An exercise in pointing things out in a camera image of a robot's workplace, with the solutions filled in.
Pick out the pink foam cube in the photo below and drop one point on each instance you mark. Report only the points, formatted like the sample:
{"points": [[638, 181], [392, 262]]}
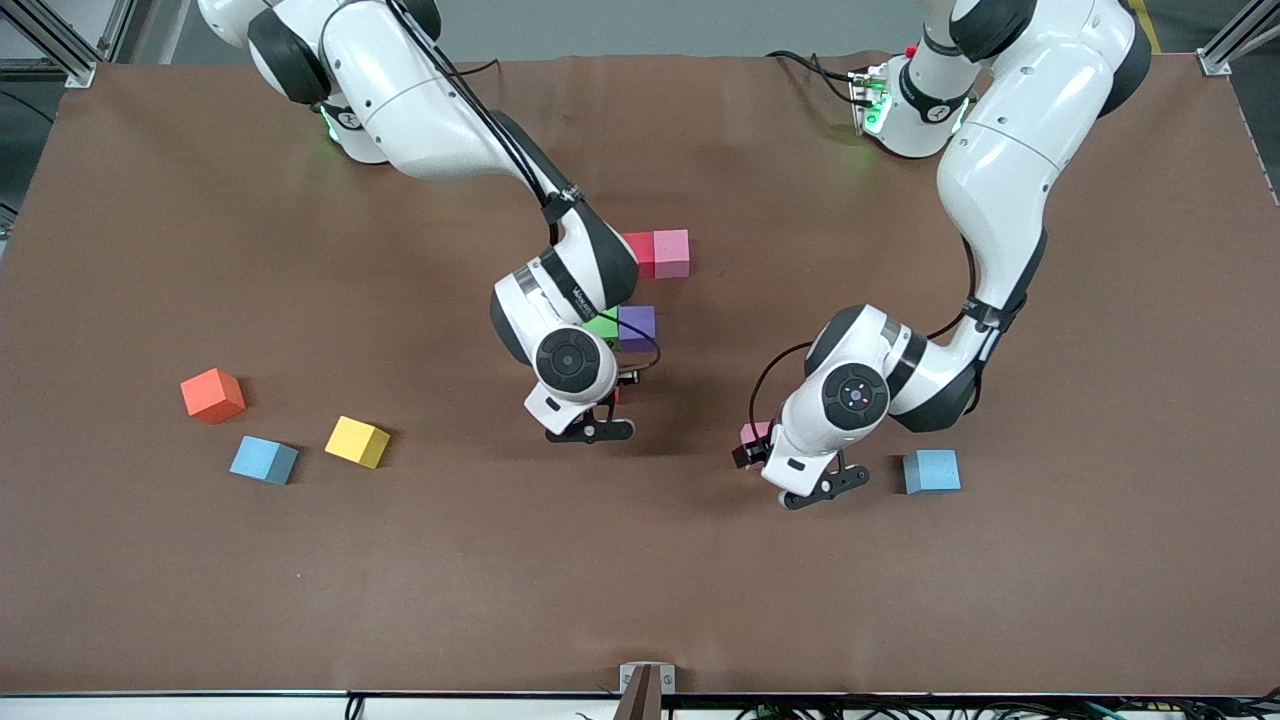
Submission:
{"points": [[672, 254], [755, 432]]}

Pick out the silver aluminium frame post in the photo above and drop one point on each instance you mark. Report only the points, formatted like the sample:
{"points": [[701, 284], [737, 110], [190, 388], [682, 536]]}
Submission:
{"points": [[80, 72], [1213, 62]]}

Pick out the brown table mat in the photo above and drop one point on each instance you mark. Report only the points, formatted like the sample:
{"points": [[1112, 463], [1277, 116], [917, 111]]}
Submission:
{"points": [[640, 580]]}

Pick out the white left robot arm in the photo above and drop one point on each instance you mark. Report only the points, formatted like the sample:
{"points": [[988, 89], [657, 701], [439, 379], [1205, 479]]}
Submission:
{"points": [[1000, 180]]}

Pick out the purple foam cube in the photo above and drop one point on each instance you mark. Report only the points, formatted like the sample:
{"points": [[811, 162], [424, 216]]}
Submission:
{"points": [[638, 328]]}

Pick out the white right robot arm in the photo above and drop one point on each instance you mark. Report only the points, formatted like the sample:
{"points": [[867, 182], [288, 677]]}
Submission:
{"points": [[400, 90]]}

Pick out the green foam cube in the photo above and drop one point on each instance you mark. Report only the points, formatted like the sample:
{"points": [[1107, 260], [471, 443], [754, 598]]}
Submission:
{"points": [[603, 325]]}

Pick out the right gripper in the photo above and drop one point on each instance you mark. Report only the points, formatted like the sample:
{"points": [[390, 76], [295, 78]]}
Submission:
{"points": [[627, 377]]}

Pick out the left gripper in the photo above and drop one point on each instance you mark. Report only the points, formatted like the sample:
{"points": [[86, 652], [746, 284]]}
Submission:
{"points": [[745, 455]]}

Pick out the brown pointed bar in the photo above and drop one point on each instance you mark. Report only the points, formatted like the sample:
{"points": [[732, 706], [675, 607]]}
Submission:
{"points": [[640, 700]]}

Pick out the grey metal bracket plate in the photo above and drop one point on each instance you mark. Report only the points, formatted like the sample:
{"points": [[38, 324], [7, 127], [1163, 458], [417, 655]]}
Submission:
{"points": [[668, 680]]}

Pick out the orange foam cube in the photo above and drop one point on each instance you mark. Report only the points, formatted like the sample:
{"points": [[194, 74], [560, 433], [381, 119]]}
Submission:
{"points": [[212, 395]]}

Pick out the yellow foam cube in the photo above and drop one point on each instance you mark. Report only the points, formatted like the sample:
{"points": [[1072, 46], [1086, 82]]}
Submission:
{"points": [[357, 441]]}

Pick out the blue foam cube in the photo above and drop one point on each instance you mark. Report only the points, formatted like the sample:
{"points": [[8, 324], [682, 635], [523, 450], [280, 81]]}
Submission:
{"points": [[931, 471], [262, 459]]}

